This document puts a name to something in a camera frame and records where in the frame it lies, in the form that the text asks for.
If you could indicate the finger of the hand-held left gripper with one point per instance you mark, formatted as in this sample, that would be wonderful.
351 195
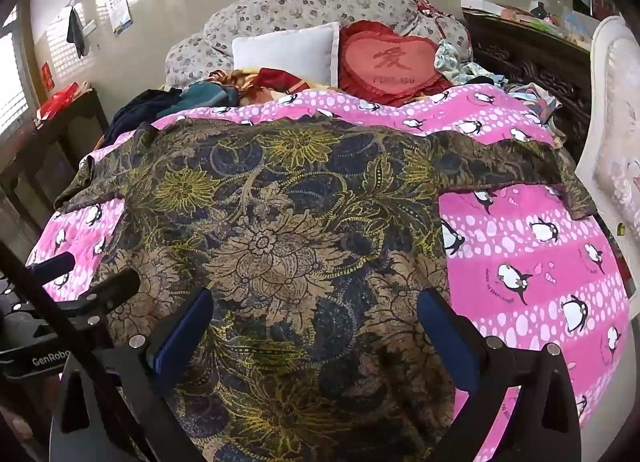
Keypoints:
117 287
52 264

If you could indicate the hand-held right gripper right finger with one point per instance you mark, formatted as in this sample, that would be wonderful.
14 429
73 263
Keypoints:
445 337

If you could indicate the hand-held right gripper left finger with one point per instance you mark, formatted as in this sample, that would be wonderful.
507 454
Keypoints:
186 332

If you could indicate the dark floral shirt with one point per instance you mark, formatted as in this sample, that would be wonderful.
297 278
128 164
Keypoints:
300 242

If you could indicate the pale mixed clothes pile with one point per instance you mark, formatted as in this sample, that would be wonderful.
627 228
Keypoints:
537 96

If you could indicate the pink penguin blanket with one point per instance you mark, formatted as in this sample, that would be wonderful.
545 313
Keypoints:
525 252

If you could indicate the dark wooden table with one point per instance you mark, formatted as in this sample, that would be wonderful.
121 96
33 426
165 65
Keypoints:
60 141

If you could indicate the navy cloth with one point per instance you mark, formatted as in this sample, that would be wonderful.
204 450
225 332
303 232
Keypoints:
140 111

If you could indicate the window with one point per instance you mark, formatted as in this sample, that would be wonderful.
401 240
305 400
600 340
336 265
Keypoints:
10 76

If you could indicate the teal cloth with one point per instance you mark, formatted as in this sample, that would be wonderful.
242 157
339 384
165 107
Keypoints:
207 94

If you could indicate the dark hanging cloth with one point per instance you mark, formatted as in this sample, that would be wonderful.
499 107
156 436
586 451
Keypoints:
76 31

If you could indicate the yellow and red blanket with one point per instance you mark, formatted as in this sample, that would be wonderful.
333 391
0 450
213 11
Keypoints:
270 79

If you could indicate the light blue patterned cloth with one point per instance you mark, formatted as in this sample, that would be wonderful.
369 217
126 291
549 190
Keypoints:
450 61

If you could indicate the white upholstered chair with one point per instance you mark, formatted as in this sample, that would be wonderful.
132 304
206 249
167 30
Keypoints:
617 116

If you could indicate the red heart cushion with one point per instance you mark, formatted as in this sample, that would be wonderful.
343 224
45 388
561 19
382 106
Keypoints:
390 61

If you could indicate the white pillow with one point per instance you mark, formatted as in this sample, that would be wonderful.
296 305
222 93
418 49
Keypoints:
285 49

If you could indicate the pile of colourful small items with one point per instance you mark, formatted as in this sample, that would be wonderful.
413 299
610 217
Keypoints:
530 16

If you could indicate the red patterned cloth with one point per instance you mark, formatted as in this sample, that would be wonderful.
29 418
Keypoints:
425 4

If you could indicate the grey floral quilt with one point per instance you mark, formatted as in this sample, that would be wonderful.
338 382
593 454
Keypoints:
300 6

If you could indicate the red wall sticker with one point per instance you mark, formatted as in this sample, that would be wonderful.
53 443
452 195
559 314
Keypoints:
47 75

